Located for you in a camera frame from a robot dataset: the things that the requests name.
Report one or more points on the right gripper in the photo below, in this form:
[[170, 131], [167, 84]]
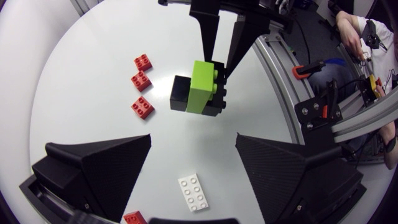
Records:
[[258, 12]]

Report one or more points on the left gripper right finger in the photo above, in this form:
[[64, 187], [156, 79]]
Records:
[[280, 174]]

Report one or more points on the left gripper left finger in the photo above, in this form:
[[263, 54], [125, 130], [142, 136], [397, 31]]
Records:
[[102, 168]]

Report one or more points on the lime green toy brick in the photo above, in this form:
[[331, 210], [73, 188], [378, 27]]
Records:
[[200, 84]]

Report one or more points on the long black toy brick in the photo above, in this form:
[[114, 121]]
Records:
[[217, 107]]

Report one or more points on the small black toy brick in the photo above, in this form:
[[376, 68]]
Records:
[[179, 93]]

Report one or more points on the long red toy brick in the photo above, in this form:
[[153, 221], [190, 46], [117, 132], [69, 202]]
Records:
[[135, 218]]

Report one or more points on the small red toy brick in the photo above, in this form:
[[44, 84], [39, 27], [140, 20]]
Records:
[[143, 62], [142, 107], [140, 81]]

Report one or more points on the white toy brick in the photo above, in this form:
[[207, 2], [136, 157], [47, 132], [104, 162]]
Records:
[[193, 193]]

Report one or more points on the person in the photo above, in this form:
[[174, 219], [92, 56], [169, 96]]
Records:
[[348, 31]]

